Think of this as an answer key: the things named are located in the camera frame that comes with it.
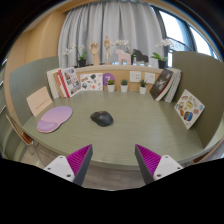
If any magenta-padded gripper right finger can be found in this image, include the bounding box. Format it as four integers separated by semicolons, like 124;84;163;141
134;143;184;185

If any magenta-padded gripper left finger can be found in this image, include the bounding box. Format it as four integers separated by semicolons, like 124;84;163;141
43;143;94;187

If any black computer mouse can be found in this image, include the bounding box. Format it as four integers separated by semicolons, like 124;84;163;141
89;110;114;128

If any purple mouse pad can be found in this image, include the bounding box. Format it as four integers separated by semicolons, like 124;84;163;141
36;105;74;134

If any wooden chair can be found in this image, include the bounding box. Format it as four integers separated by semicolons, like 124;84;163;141
4;114;39;158

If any colourful sticker card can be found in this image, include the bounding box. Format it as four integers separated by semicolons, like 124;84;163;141
173;88;206;130

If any beige booklet with red print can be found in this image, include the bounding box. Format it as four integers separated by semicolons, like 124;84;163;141
26;85;54;117

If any brown-covered book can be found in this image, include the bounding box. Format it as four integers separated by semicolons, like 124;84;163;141
53;70;67;99

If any small plant in white pot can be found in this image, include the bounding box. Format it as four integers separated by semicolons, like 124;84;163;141
106;79;116;93
138;79;148;95
120;78;129;93

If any black-covered book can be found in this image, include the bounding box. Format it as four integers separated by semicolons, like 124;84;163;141
149;68;175;100

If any thick white book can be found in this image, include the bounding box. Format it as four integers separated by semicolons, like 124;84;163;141
46;68;62;100

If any red-spined photo-cover book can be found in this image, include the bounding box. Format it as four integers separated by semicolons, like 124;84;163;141
57;66;82;99

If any white sticker sheet card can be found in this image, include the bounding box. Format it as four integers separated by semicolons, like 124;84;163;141
79;72;104;92

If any green desk partition panel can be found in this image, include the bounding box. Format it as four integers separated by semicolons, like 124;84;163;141
171;50;224;149
8;55;61;126

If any purple round number sign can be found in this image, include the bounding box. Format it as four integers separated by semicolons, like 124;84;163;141
102;72;116;88

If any white orchid in black pot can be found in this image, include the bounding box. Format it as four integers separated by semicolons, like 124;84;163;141
150;38;174;70
63;42;88;68

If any black wooden horse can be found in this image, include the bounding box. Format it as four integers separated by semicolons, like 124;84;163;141
132;48;150;65

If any pink wooden horse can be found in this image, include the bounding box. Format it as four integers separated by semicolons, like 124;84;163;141
114;48;132;66

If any wooden artist mannequin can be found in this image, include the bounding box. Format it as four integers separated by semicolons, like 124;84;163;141
103;35;114;65

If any white orchid behind horses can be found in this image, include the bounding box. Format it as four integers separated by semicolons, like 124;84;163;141
114;39;137;65

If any large glass window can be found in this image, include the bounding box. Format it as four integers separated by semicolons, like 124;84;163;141
159;8;221;68

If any grey pleated curtain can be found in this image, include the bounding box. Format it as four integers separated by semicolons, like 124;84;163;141
58;0;166;69

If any white wall socket plate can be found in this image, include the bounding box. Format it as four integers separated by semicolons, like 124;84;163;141
129;70;142;83
144;71;157;85

